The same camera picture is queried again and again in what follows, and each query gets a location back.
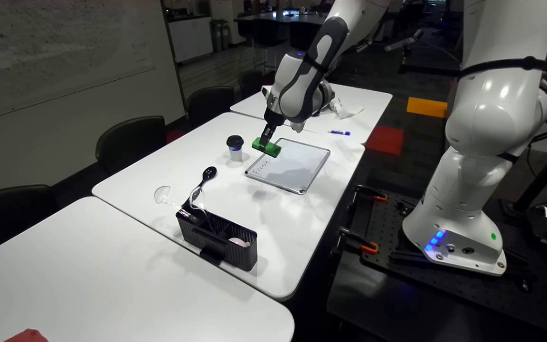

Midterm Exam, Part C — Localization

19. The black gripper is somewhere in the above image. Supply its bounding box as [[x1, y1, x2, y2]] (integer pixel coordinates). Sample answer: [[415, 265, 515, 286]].
[[259, 108, 287, 146]]

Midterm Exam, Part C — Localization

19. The green duster block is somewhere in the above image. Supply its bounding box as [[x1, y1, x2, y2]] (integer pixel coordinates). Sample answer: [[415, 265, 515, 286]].
[[251, 134, 284, 157]]

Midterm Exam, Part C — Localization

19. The small framed whiteboard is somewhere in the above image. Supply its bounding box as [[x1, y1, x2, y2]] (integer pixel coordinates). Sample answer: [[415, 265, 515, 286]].
[[244, 136, 333, 195]]

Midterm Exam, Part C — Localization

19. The small cup with dark lid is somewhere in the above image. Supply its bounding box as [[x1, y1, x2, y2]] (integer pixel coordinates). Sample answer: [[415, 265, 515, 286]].
[[225, 132, 248, 163]]

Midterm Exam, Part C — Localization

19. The black office chair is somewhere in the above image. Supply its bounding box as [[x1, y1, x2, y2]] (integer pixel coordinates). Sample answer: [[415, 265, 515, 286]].
[[187, 85, 238, 127], [0, 182, 60, 262], [94, 113, 170, 176]]

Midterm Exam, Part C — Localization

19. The black ladle spoon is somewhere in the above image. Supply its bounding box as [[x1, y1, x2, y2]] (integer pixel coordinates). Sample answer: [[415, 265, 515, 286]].
[[187, 163, 221, 208]]

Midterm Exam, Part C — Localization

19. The white crumpled cloth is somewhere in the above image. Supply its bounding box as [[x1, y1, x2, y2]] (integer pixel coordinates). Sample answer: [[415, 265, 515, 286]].
[[329, 98, 369, 123]]

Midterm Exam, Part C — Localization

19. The black organizer box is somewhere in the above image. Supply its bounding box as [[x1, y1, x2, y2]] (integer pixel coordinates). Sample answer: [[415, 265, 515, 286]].
[[173, 199, 261, 273]]

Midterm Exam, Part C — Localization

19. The clear glass dish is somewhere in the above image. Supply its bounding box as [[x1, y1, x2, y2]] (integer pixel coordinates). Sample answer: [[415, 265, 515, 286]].
[[153, 182, 177, 205]]

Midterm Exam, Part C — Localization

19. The white background cabinet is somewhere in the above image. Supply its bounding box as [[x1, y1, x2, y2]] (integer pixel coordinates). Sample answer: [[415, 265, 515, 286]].
[[166, 17, 217, 66]]

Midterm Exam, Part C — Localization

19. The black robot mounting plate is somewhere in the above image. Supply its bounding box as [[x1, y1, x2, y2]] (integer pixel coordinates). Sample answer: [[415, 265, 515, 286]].
[[325, 186, 547, 342]]

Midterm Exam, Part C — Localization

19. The red block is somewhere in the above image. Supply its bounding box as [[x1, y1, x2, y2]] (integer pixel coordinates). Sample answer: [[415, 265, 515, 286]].
[[4, 326, 50, 342]]

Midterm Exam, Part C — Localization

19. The orange handled black clamp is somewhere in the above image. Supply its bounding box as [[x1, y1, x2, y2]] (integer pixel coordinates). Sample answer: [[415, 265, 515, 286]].
[[348, 182, 392, 214], [333, 226, 382, 258]]

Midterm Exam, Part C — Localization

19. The large wall whiteboard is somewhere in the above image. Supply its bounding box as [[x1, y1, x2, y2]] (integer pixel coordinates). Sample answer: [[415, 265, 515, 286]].
[[0, 0, 162, 127]]

